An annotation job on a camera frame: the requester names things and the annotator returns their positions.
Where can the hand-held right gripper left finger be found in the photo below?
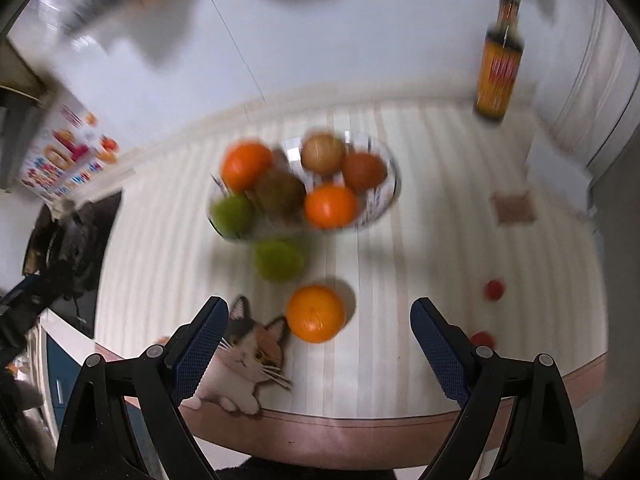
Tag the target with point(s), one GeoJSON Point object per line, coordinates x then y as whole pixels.
{"type": "Point", "coordinates": [202, 350]}

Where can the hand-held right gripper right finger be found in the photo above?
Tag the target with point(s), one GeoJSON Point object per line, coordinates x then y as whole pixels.
{"type": "Point", "coordinates": [440, 350]}

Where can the white folded paper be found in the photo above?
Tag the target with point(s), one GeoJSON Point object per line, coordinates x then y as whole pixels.
{"type": "Point", "coordinates": [557, 167]}

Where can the dark reddish orange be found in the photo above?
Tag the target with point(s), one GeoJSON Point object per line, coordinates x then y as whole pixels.
{"type": "Point", "coordinates": [364, 170]}

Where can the oval floral ceramic plate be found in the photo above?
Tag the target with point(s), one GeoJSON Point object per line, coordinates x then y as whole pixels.
{"type": "Point", "coordinates": [377, 195]}

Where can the red cherry tomato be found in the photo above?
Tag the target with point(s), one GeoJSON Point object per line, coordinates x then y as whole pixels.
{"type": "Point", "coordinates": [494, 290]}
{"type": "Point", "coordinates": [482, 338]}

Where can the brownish green round fruit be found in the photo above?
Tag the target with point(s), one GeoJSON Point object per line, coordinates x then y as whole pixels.
{"type": "Point", "coordinates": [279, 192]}
{"type": "Point", "coordinates": [324, 152]}

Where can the blue kitchen cabinet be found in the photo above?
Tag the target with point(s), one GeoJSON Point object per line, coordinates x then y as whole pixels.
{"type": "Point", "coordinates": [62, 375]}

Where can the medium orange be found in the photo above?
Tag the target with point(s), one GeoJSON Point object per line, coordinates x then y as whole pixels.
{"type": "Point", "coordinates": [316, 313]}
{"type": "Point", "coordinates": [331, 206]}

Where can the person's dark fleece clothing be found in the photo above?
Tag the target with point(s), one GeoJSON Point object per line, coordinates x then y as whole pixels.
{"type": "Point", "coordinates": [325, 470]}

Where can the brown square coaster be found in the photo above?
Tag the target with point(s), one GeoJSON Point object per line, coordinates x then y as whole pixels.
{"type": "Point", "coordinates": [512, 207]}

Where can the dark soy sauce bottle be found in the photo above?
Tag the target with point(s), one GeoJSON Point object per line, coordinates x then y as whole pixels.
{"type": "Point", "coordinates": [500, 77]}

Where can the black gas stove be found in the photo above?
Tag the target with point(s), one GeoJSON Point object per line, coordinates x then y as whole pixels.
{"type": "Point", "coordinates": [95, 240]}

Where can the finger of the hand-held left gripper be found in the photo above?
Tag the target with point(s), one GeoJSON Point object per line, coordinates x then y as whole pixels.
{"type": "Point", "coordinates": [22, 287]}

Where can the striped cat print tablecloth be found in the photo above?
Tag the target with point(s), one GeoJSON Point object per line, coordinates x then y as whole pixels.
{"type": "Point", "coordinates": [400, 260]}

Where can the green apple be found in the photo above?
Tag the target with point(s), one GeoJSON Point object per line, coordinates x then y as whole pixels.
{"type": "Point", "coordinates": [279, 259]}
{"type": "Point", "coordinates": [231, 215]}

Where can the large orange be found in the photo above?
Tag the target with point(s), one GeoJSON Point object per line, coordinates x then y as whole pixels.
{"type": "Point", "coordinates": [246, 166]}

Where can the colourful printed box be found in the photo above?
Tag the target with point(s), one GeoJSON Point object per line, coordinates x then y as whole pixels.
{"type": "Point", "coordinates": [65, 160]}

